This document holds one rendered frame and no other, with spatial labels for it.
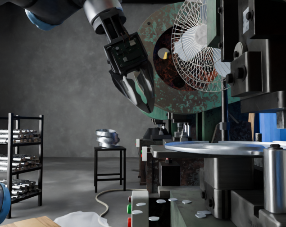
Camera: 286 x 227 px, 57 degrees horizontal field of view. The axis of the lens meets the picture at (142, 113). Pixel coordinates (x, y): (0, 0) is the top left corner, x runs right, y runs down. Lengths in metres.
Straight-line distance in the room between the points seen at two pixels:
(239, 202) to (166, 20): 1.68
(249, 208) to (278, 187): 0.07
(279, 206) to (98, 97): 6.99
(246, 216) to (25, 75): 7.67
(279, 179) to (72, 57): 7.37
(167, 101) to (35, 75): 6.24
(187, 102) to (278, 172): 1.53
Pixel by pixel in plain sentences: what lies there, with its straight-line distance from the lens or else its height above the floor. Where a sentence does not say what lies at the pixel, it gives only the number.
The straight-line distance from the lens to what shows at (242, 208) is 0.51.
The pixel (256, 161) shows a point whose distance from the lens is 0.68.
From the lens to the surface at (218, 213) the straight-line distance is 0.56.
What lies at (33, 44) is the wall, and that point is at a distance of 8.08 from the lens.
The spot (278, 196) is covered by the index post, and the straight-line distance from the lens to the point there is 0.43.
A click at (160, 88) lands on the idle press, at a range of 1.90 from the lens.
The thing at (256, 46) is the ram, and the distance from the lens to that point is 0.61.
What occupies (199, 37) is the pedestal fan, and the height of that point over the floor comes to 1.29.
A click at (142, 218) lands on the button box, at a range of 0.81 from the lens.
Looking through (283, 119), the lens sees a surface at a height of 0.84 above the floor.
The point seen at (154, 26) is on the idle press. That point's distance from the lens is 2.02.
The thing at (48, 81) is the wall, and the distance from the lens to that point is 7.70.
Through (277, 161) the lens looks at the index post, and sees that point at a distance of 0.42.
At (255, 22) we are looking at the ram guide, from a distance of 0.54.
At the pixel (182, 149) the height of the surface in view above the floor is 0.78.
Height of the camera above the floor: 0.83
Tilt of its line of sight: 3 degrees up
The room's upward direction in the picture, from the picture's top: straight up
